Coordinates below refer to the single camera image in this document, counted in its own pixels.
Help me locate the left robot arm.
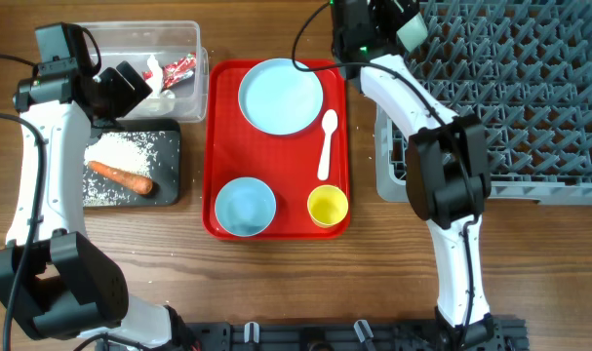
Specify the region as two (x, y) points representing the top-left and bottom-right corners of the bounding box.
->
(0, 22), (192, 350)

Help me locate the white napkin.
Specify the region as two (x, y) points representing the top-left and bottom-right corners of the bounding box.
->
(146, 55), (176, 115)

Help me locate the grey dishwasher rack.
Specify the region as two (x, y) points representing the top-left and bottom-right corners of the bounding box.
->
(373, 0), (592, 205)

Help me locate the yellow plastic cup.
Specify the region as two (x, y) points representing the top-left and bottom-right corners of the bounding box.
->
(307, 184), (349, 228)

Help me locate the green bowl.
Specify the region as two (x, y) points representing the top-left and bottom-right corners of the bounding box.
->
(396, 14), (428, 52)

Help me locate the red serving tray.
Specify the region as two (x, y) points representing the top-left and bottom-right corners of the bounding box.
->
(202, 59), (350, 241)

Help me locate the black plastic tray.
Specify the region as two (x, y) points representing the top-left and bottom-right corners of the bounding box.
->
(87, 119), (181, 207)

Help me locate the white rice pile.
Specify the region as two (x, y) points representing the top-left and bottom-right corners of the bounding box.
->
(83, 131), (159, 206)

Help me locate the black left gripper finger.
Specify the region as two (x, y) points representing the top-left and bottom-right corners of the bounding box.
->
(116, 60), (152, 104)
(95, 67), (137, 119)

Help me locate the light blue plate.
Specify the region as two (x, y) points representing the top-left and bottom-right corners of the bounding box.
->
(238, 58), (324, 136)

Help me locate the orange carrot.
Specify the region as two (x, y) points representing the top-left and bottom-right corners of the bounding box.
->
(88, 161), (153, 195)

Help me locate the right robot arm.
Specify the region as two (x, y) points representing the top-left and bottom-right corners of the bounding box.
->
(330, 1), (493, 350)

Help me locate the light blue bowl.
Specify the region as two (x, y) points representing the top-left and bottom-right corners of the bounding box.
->
(214, 176), (277, 238)

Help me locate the white plastic spoon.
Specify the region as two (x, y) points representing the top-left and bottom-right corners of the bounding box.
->
(317, 109), (338, 180)

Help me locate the red snack wrapper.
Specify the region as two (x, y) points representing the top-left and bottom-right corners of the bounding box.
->
(141, 53), (197, 90)

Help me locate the clear plastic bin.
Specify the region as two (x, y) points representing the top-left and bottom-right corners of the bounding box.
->
(81, 20), (209, 123)

